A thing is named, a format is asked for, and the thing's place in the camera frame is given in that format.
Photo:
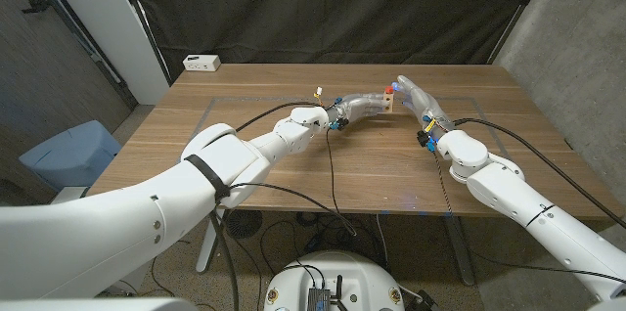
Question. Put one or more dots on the black backdrop stand pole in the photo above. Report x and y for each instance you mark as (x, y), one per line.
(518, 8)
(142, 17)

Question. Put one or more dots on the white pillar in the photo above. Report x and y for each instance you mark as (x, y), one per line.
(107, 22)

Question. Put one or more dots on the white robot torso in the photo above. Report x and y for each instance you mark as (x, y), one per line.
(352, 277)

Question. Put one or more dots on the grey ribbed torso module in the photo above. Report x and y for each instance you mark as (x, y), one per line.
(318, 298)

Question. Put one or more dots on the dark grey door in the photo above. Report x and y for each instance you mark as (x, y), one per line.
(49, 66)

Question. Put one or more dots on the black floor fan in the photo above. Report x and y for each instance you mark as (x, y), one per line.
(242, 223)

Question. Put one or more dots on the grey table leg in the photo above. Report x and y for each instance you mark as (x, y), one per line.
(460, 257)

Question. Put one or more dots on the white table leg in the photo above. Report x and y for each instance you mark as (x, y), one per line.
(205, 252)

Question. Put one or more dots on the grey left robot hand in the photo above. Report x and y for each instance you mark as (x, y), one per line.
(359, 105)

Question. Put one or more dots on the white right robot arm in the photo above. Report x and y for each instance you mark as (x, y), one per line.
(528, 198)

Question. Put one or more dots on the blue plastic bin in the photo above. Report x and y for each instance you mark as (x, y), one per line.
(73, 154)

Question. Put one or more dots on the white power strip box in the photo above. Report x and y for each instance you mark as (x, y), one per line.
(201, 62)

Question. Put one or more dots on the wooden block with holes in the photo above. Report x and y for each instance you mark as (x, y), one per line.
(389, 102)

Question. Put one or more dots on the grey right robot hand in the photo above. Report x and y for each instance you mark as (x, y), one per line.
(423, 105)

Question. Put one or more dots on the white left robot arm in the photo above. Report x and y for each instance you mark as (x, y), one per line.
(171, 213)

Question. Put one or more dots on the black backdrop curtain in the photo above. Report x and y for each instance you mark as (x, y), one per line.
(332, 8)

